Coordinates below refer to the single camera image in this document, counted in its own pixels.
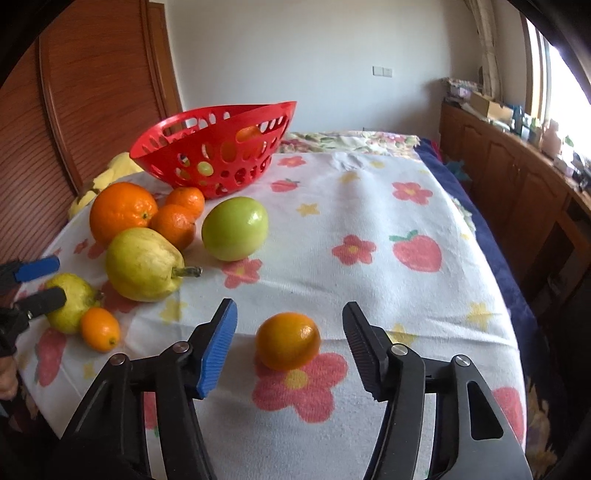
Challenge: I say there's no stack of folded cloths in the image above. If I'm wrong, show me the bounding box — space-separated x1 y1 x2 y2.
442 76 485 101

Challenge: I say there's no navy blue blanket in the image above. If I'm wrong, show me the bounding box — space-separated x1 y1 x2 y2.
417 137 552 457

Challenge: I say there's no large yellow pear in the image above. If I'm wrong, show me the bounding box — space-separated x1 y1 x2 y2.
105 227 203 302

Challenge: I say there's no green apple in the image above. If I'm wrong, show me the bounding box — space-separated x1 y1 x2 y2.
201 196 270 262

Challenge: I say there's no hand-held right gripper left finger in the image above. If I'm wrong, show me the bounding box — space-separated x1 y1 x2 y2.
46 298 238 480

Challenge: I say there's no red perforated plastic basket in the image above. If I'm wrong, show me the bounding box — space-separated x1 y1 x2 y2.
130 101 297 199

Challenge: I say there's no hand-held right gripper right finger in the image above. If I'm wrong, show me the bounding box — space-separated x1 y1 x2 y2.
342 302 534 480

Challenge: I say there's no patterned curtain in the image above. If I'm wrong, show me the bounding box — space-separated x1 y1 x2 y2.
465 0 505 101

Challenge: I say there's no person's left hand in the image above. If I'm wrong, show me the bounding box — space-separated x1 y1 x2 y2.
0 356 19 400

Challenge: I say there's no small yellow pear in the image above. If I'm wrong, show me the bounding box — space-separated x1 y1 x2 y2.
45 272 104 335

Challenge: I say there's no yellow plush toy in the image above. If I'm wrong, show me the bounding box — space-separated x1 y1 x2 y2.
69 152 146 219

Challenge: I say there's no pale floral blanket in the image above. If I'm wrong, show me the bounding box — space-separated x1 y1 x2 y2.
276 130 424 160

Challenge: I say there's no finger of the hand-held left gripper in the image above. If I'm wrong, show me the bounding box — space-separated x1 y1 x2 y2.
10 256 61 283
14 286 66 320

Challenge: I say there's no wooden louvered wardrobe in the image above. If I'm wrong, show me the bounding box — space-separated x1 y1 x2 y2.
0 0 186 271

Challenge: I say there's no small oval kumquat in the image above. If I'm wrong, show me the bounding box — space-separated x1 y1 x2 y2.
80 307 122 353

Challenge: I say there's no white flower print towel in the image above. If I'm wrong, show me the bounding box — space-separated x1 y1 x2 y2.
16 151 528 480

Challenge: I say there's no large navel orange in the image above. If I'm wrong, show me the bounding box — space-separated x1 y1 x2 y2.
89 182 159 248

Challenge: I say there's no cardboard box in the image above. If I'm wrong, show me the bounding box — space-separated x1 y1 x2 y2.
469 91 514 123

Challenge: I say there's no mandarin orange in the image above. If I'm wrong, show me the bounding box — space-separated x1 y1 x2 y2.
165 186 206 219
150 204 197 250

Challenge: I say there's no wooden side cabinet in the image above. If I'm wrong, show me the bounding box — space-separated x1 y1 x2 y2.
438 100 591 301

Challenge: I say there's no group of small bottles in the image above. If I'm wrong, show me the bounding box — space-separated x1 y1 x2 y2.
510 105 591 188

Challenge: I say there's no window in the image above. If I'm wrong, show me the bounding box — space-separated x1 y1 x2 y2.
524 18 591 155

